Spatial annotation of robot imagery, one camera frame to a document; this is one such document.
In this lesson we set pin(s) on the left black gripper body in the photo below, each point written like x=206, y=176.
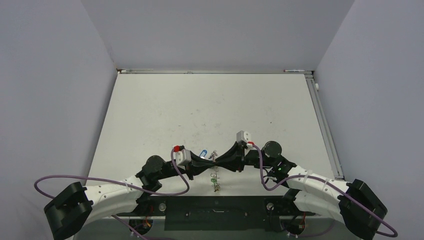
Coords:
x=170, y=171

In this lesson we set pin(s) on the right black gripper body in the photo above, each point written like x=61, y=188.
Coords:
x=252, y=157

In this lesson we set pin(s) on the grey metal keyring disc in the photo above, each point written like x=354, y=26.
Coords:
x=214, y=174

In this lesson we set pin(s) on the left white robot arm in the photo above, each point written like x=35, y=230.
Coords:
x=78, y=205

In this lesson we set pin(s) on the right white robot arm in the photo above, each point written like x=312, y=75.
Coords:
x=353, y=204

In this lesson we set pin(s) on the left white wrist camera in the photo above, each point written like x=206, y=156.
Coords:
x=182, y=156

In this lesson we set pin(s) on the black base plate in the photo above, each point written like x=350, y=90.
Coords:
x=218, y=213

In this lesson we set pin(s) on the aluminium right rail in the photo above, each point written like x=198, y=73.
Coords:
x=330, y=147

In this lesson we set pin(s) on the aluminium rail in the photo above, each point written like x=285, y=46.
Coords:
x=243, y=71
x=330, y=147

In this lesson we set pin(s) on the aluminium back rail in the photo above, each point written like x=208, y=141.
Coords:
x=243, y=71

